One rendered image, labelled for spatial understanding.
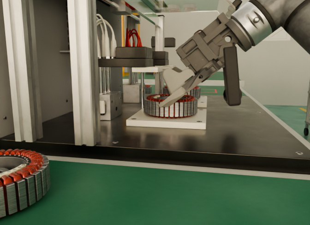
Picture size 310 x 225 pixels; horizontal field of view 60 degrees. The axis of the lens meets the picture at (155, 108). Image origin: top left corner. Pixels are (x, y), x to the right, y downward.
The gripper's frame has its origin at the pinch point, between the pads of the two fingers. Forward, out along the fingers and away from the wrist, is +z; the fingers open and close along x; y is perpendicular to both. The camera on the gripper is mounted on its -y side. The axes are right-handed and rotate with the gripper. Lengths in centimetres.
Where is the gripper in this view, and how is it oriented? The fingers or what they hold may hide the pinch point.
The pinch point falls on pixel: (166, 103)
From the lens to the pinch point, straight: 56.8
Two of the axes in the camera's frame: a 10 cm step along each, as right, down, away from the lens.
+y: -6.2, -7.8, -0.2
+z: -7.6, 6.0, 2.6
